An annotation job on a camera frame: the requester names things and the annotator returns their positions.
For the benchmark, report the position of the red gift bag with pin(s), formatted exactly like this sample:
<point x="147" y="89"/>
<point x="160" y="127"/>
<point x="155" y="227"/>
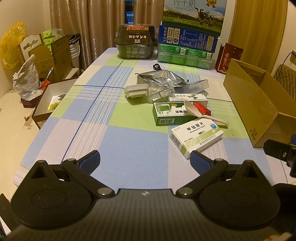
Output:
<point x="226" y="53"/>

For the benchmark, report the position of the white plastic case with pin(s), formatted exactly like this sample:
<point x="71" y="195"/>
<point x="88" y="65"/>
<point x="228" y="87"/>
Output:
<point x="137" y="90"/>

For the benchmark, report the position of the open cardboard box pile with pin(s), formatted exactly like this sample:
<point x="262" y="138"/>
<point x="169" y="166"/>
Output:
<point x="52" y="62"/>

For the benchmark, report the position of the green drink carton pack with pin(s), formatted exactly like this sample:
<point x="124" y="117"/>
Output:
<point x="184" y="56"/>

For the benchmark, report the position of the blue dental floss box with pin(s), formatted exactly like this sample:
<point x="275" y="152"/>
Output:
<point x="194" y="87"/>

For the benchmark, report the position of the checked tablecloth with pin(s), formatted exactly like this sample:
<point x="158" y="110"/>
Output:
<point x="95" y="115"/>

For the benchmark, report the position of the open dark gift box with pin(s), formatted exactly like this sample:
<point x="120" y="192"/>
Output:
<point x="50" y="99"/>

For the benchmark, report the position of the white plastic spoon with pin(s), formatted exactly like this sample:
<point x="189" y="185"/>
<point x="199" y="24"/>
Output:
<point x="194" y="111"/>

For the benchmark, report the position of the white printed plastic bag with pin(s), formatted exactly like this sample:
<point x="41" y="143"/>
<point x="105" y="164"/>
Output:
<point x="26" y="81"/>

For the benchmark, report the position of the yellow plastic bag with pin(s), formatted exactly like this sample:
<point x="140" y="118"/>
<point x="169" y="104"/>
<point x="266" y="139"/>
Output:
<point x="10" y="56"/>

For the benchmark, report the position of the pure milk gift box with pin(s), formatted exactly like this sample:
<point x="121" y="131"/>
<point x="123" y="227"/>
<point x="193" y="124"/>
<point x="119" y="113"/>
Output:
<point x="200" y="15"/>

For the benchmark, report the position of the red snack packet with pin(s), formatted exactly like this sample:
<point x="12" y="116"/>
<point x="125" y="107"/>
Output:
<point x="202" y="109"/>

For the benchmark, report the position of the green white spray box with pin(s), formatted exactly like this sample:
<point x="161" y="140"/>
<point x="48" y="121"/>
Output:
<point x="171" y="113"/>

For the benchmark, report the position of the dark Honglu food box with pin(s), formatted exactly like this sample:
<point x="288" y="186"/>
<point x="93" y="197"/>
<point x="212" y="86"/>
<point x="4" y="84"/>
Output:
<point x="136" y="41"/>

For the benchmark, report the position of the white ointment box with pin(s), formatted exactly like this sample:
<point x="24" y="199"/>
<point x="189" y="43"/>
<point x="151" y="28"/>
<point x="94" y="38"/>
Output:
<point x="198" y="98"/>

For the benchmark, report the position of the silver foil bag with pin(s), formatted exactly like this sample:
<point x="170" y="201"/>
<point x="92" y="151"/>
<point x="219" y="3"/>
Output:
<point x="160" y="77"/>

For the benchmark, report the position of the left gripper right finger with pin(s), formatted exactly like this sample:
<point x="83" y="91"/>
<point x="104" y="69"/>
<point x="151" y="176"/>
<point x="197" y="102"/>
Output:
<point x="210" y="172"/>

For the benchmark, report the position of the quilted chair cushion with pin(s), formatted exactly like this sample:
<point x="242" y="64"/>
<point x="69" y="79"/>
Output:
<point x="286" y="77"/>

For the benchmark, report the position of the clear plastic blister packaging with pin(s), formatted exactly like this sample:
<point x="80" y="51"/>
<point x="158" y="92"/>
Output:
<point x="157" y="92"/>

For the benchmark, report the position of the green tissue packs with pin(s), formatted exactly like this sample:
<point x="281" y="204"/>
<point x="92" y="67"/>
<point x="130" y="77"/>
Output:
<point x="51" y="36"/>

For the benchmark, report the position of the blue carton box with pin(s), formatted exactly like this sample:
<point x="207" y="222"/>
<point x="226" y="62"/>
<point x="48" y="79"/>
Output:
<point x="187" y="38"/>

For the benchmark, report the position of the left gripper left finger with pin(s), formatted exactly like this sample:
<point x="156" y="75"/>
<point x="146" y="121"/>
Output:
<point x="81" y="171"/>

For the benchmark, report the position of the white green tablet box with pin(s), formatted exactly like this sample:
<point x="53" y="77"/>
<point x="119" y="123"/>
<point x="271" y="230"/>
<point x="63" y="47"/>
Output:
<point x="195" y="135"/>

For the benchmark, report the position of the brown cardboard box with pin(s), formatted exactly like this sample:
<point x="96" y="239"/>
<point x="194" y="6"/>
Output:
<point x="265" y="107"/>

